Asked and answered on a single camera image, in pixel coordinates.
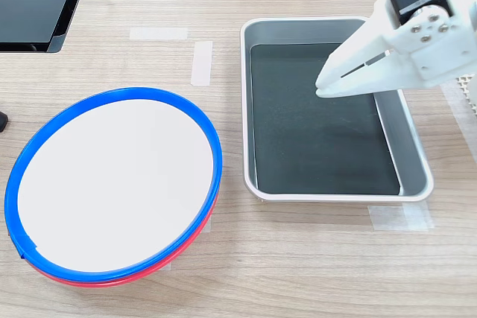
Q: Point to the red-rimmed round white plate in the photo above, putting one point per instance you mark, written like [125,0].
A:
[93,283]

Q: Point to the steel rectangular tray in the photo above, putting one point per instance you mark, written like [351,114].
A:
[408,139]

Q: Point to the blue-rimmed round white plate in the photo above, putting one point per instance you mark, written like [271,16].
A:
[115,184]

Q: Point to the black glossy device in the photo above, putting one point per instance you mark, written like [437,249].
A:
[33,5]

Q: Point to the pale perforated base plate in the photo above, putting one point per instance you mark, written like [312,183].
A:
[463,81]

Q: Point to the black tray mat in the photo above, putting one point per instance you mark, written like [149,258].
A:
[316,139]

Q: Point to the small black object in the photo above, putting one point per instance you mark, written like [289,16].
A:
[3,121]

